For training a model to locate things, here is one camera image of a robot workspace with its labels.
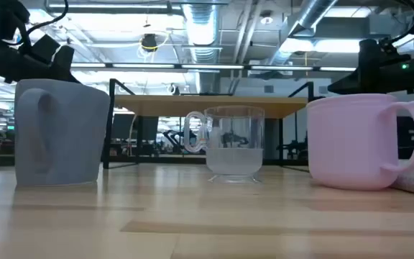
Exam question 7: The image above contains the silver smooth ceiling duct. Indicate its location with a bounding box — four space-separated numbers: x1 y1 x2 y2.
267 0 339 65

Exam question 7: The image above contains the wooden shelf with black frame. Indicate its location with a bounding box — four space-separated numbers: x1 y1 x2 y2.
102 78 318 170

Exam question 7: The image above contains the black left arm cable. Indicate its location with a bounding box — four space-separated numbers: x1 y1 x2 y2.
25 0 70 37

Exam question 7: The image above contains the pink plastic mug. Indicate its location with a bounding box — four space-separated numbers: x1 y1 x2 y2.
305 93 414 191

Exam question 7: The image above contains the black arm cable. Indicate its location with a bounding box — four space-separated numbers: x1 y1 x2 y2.
25 0 70 37
389 0 414 46

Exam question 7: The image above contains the long ceiling light bar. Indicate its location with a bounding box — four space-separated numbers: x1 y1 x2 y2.
70 63 358 72

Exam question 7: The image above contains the grey matte mug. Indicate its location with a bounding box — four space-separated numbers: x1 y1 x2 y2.
14 78 111 187

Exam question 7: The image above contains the clear plastic cup with handle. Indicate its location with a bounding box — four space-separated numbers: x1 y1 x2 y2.
183 105 265 184

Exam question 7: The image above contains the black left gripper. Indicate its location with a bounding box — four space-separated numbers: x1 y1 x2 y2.
0 39 83 85

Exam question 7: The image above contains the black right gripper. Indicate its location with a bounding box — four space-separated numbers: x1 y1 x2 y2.
327 38 414 96

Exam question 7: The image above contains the dark computer monitor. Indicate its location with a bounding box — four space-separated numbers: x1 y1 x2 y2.
111 113 137 140

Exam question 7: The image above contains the black ceiling camera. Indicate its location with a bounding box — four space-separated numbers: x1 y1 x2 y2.
141 33 159 53

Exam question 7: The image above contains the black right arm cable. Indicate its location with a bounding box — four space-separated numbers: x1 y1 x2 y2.
389 0 414 46

